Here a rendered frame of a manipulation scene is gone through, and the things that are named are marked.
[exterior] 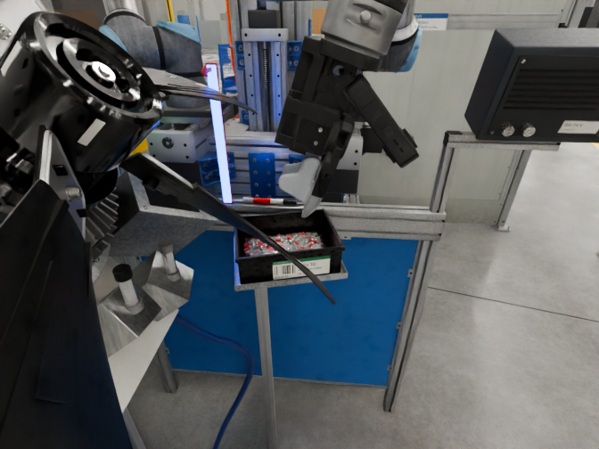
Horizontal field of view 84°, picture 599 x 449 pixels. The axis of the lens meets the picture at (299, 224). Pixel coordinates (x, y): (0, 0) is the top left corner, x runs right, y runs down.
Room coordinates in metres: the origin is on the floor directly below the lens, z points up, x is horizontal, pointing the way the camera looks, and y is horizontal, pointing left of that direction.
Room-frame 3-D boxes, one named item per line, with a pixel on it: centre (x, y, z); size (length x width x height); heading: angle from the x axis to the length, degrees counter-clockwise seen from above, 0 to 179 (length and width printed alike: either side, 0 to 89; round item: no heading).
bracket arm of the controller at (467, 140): (0.73, -0.45, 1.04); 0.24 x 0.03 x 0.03; 85
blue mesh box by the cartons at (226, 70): (7.72, 0.99, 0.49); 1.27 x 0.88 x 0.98; 162
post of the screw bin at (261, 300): (0.59, 0.09, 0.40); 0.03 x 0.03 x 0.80; 10
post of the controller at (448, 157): (0.73, -0.34, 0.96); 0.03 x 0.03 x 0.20; 85
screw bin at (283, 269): (0.60, 0.03, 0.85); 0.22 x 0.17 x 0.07; 101
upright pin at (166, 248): (0.39, 0.19, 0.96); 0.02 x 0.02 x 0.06
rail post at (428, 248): (0.73, -0.34, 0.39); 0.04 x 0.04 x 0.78; 85
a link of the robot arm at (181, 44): (1.15, 0.37, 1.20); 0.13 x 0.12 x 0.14; 118
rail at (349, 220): (0.77, 0.08, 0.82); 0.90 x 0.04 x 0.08; 85
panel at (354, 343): (0.77, 0.08, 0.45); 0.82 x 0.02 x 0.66; 85
